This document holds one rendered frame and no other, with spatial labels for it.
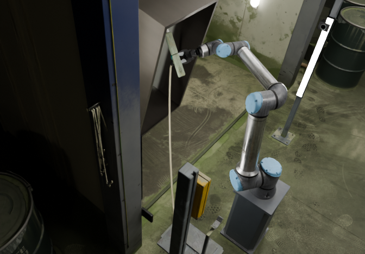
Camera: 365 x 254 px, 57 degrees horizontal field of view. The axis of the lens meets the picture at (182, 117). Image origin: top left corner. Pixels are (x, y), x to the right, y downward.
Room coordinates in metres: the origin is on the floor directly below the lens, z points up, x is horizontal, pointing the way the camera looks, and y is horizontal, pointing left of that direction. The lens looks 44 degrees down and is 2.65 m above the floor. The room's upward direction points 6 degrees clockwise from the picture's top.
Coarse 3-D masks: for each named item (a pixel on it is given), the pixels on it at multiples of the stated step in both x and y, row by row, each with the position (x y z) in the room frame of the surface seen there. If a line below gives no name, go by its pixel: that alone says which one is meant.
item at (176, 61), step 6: (168, 30) 2.05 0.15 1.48; (168, 36) 2.01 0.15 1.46; (168, 42) 1.98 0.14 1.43; (174, 42) 1.99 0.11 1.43; (174, 48) 1.96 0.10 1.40; (174, 54) 1.94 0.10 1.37; (174, 60) 1.91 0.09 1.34; (180, 60) 1.92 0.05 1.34; (180, 66) 1.89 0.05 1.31; (180, 72) 1.86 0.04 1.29
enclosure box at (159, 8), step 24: (144, 0) 2.03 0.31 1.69; (168, 0) 2.10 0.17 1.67; (192, 0) 2.18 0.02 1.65; (216, 0) 2.28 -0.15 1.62; (144, 24) 1.90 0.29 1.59; (168, 24) 1.85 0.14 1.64; (192, 24) 2.42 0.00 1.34; (144, 48) 1.90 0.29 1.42; (168, 48) 2.54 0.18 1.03; (192, 48) 2.41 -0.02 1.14; (144, 72) 1.90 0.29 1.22; (168, 72) 2.53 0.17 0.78; (144, 96) 1.90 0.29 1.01; (168, 96) 2.52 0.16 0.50; (144, 120) 2.17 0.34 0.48
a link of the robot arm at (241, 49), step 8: (240, 48) 1.98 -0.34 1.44; (248, 48) 1.99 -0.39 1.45; (240, 56) 1.94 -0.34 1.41; (248, 56) 1.88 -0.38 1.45; (248, 64) 1.83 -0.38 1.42; (256, 64) 1.80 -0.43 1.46; (256, 72) 1.74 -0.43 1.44; (264, 72) 1.71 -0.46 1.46; (264, 80) 1.65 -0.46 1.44; (272, 80) 1.63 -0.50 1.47; (272, 88) 1.55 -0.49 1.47; (280, 88) 1.53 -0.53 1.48; (280, 96) 1.48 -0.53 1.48; (280, 104) 1.45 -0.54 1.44
